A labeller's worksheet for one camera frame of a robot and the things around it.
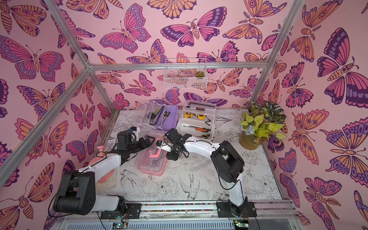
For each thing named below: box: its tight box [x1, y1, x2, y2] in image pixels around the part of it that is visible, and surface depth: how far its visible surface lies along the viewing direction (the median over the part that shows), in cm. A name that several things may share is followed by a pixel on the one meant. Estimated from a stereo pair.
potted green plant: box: [238, 100, 287, 150], surface depth 85 cm
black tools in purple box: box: [146, 105, 165, 126], surface depth 108 cm
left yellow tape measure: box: [184, 111, 194, 119], surface depth 108 cm
